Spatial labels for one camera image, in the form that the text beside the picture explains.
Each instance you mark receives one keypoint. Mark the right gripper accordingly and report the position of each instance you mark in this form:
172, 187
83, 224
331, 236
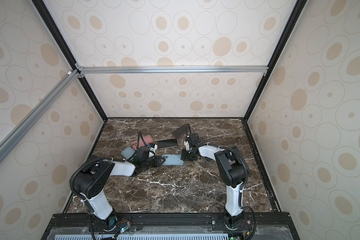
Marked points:
184, 157

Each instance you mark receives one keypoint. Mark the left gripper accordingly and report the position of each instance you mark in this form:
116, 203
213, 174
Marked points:
158, 162

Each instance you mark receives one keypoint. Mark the light blue phone case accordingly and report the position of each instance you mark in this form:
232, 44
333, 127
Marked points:
172, 160

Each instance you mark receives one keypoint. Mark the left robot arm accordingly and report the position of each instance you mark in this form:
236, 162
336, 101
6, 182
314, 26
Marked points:
89, 180

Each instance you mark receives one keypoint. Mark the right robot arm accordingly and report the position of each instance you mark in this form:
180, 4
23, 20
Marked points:
232, 167

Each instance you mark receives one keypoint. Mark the silver phone dark screen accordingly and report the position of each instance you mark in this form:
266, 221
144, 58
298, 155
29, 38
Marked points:
170, 143

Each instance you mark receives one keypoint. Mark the pink phone case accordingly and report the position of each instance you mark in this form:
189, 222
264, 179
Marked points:
145, 141

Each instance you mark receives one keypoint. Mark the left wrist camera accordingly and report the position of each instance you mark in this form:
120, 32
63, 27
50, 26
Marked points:
153, 147

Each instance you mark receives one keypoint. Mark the horizontal aluminium rail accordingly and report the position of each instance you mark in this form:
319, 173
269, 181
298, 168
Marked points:
176, 70

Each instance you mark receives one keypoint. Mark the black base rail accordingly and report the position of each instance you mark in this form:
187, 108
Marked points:
174, 226

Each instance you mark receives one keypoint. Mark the diagonal aluminium rail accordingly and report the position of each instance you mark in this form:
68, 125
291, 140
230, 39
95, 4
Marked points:
14, 137

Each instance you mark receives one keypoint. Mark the right black corner post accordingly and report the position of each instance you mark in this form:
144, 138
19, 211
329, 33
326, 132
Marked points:
290, 25

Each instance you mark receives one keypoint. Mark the black corner frame post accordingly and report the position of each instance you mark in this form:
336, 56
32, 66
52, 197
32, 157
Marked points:
47, 18

